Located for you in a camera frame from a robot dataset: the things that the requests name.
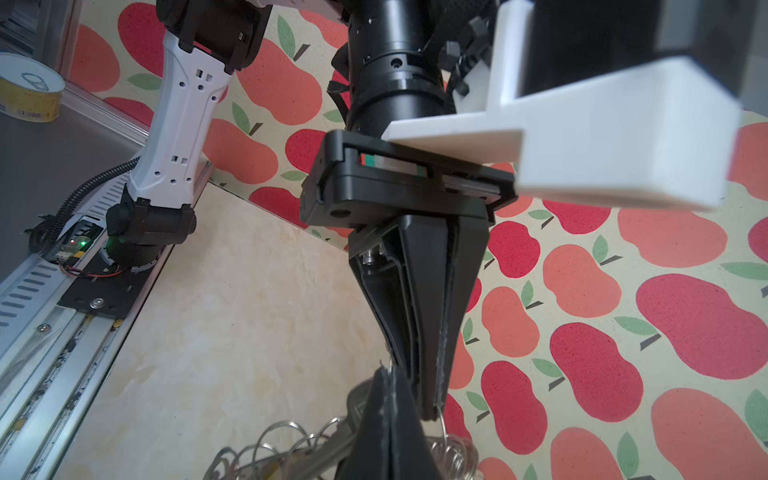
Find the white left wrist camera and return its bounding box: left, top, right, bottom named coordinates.
left=383, top=1, right=758, bottom=210

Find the metal disc with key rings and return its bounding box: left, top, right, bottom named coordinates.
left=203, top=380, right=483, bottom=479

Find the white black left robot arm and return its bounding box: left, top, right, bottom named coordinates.
left=104, top=1, right=515, bottom=420

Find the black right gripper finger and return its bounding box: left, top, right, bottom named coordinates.
left=337, top=366, right=441, bottom=480

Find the black corrugated cable hose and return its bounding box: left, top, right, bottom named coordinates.
left=26, top=154, right=142, bottom=253

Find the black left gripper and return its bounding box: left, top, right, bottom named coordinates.
left=299, top=130, right=518, bottom=420

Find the front aluminium rail base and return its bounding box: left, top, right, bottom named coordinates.
left=1, top=174, right=172, bottom=479

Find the yellow tin can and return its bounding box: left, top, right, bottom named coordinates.
left=1, top=52, right=66, bottom=123

